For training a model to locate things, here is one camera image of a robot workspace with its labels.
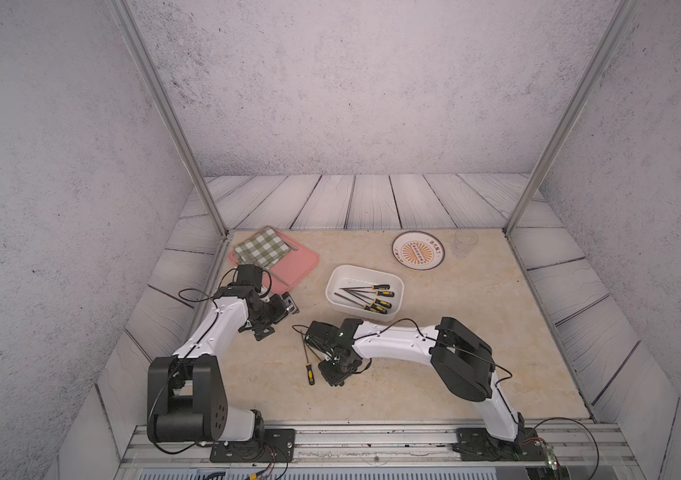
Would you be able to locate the file tool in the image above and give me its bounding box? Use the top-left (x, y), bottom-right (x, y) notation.
top-left (302, 336), bottom-right (316, 386)
top-left (351, 290), bottom-right (396, 298)
top-left (348, 284), bottom-right (391, 291)
top-left (334, 292), bottom-right (388, 315)
top-left (346, 290), bottom-right (393, 310)

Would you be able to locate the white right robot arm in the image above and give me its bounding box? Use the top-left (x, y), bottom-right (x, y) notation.
top-left (296, 317), bottom-right (525, 453)

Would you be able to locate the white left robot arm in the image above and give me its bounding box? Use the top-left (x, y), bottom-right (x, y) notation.
top-left (146, 264), bottom-right (298, 446)

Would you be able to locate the white plastic storage box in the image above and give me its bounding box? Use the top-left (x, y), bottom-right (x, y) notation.
top-left (326, 264), bottom-right (405, 324)

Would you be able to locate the green checkered cloth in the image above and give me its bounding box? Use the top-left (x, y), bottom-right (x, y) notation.
top-left (234, 226), bottom-right (292, 270)

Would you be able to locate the round patterned plate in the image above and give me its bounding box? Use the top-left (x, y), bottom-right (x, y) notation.
top-left (392, 231), bottom-right (446, 271)

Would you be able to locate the clear glass cup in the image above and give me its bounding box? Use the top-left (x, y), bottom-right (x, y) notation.
top-left (452, 229), bottom-right (479, 258)

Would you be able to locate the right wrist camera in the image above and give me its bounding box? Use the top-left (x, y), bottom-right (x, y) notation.
top-left (304, 321), bottom-right (340, 355)

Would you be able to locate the aluminium front rail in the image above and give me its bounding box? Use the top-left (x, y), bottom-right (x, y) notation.
top-left (116, 418), bottom-right (664, 479)

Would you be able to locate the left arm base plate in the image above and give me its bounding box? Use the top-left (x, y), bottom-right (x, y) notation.
top-left (210, 428), bottom-right (296, 464)

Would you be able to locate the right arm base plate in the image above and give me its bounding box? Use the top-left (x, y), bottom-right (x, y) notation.
top-left (452, 428), bottom-right (547, 462)

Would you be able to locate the left aluminium frame post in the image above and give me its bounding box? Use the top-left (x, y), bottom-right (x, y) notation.
top-left (108, 0), bottom-right (228, 237)

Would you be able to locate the aluminium frame post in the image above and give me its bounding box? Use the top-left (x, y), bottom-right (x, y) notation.
top-left (503, 0), bottom-right (639, 240)
top-left (108, 0), bottom-right (228, 237)

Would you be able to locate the right aluminium frame post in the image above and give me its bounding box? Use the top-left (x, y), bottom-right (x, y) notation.
top-left (503, 0), bottom-right (639, 240)

